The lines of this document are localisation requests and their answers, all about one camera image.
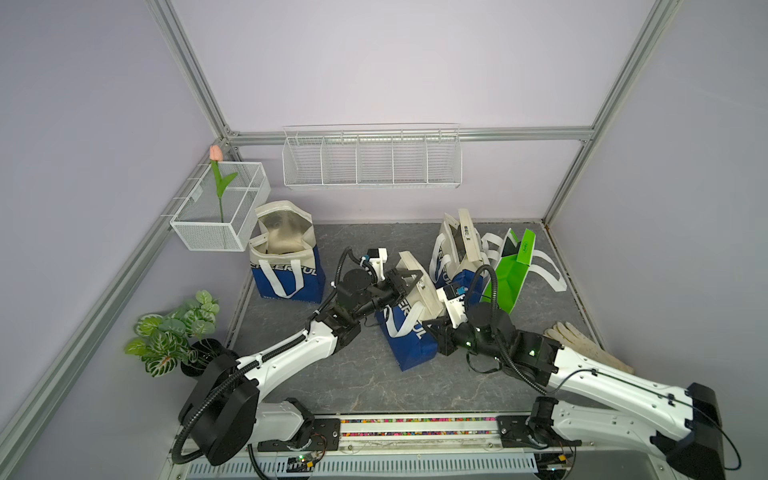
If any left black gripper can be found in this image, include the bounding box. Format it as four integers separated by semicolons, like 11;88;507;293
354;268;422;321

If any green white takeout bag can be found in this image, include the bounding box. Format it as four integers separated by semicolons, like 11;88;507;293
481;229;567;313

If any blue beige tote bag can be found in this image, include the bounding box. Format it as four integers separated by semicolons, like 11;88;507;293
248;200;326;304

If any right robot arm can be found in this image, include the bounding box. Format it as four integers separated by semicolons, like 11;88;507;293
423;303;729;479

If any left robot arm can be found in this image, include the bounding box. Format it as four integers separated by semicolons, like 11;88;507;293
171;268;423;466

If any cream work glove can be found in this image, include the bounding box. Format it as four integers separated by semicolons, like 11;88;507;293
544;322;636;374

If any white vent grille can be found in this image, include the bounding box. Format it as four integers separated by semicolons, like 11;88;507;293
185;452;539;480

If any pink artificial tulip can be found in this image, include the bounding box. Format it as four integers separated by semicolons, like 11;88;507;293
209;145;238;222

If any potted green plant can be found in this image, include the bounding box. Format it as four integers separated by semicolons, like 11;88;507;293
123;290;226;378

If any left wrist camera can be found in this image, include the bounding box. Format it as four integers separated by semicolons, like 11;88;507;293
367;248;388;281

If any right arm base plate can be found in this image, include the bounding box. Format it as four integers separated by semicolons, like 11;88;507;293
496;415;582;450

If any white wire wall shelf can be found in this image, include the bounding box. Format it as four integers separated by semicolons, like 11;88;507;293
282;123;463;189

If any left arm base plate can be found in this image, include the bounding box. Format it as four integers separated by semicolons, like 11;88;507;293
257;418;341;452

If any white mesh wall basket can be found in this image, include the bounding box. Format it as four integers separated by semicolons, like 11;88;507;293
170;161;271;252

